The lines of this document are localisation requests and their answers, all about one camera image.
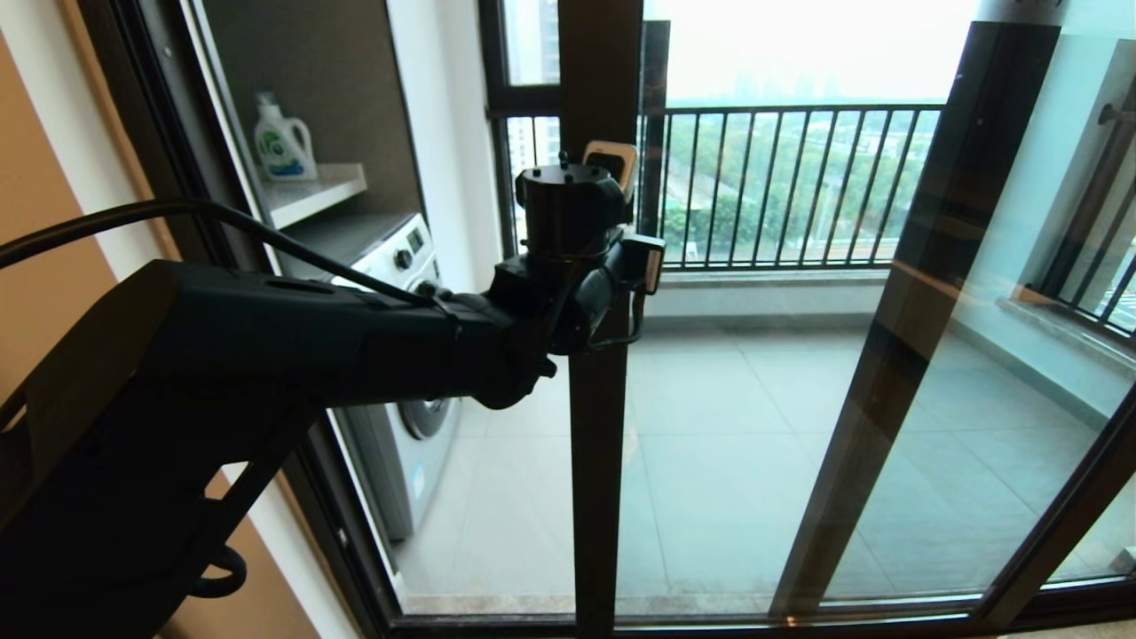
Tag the left gripper tape-wrapped finger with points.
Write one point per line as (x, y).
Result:
(621, 182)
(612, 149)

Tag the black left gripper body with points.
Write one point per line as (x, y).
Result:
(572, 213)

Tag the dark brown sliding glass door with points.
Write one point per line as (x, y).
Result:
(596, 488)

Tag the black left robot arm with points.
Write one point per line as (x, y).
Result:
(222, 373)

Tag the stone window sill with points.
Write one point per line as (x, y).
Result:
(772, 277)

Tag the black balcony railing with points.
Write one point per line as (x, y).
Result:
(799, 109)

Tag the dark brown cabinet niche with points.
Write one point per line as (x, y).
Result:
(328, 71)

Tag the white detergent bottle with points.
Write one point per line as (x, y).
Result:
(282, 144)

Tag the silver front-load washing machine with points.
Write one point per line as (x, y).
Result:
(399, 479)

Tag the black side railing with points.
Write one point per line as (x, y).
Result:
(1092, 213)

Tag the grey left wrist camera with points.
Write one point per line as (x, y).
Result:
(652, 264)

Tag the black window frame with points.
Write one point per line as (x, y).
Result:
(524, 98)

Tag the white wall shelf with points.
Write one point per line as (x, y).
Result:
(315, 189)

